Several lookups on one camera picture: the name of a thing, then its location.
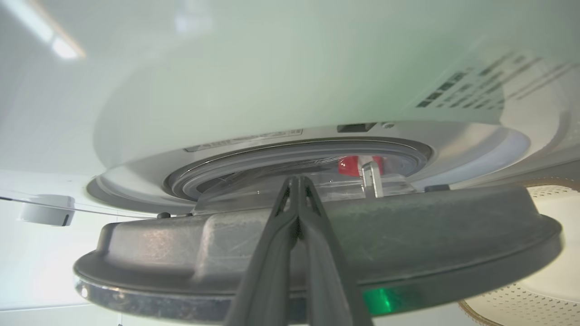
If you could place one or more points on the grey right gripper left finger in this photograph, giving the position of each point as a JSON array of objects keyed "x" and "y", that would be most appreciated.
[{"x": 265, "y": 271}]

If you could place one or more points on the white front-load washing machine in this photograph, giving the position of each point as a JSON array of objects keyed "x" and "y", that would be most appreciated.
[{"x": 272, "y": 90}]

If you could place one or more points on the red white basketball jersey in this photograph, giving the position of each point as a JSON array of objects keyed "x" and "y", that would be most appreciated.
[{"x": 348, "y": 166}]

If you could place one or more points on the cream perforated laundry basket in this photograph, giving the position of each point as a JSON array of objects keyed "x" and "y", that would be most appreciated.
[{"x": 534, "y": 308}]

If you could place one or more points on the white grey wall fixture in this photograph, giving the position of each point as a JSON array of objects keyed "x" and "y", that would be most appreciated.
[{"x": 45, "y": 212}]

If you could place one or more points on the dark round washing machine door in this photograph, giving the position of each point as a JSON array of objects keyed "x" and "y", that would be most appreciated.
[{"x": 430, "y": 235}]

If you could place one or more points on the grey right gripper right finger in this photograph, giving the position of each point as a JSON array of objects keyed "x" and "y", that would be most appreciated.
[{"x": 331, "y": 280}]

